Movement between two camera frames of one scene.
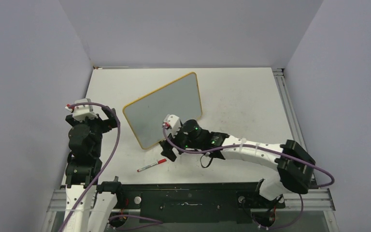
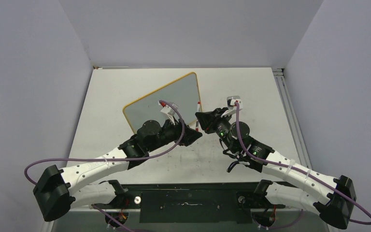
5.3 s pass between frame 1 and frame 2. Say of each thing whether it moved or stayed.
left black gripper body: moved
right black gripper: moved
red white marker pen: moved
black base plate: stayed
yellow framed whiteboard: stayed
